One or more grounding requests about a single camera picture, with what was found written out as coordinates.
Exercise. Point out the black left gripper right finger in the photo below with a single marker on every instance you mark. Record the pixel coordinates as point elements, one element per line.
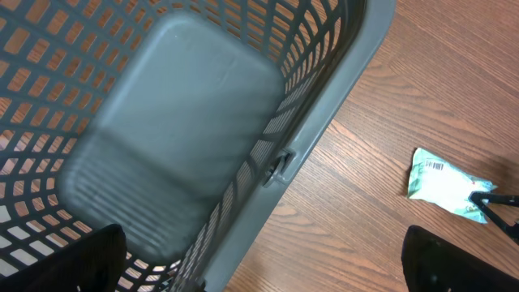
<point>432,264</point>

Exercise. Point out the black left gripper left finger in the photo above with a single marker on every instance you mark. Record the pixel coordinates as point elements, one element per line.
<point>94,263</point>

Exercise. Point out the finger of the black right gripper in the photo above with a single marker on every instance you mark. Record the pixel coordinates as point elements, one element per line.
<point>482,199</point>

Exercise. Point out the light teal snack packet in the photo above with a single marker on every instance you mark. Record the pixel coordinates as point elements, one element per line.
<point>436,181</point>

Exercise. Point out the grey plastic mesh basket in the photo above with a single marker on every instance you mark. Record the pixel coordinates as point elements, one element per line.
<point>182,121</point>

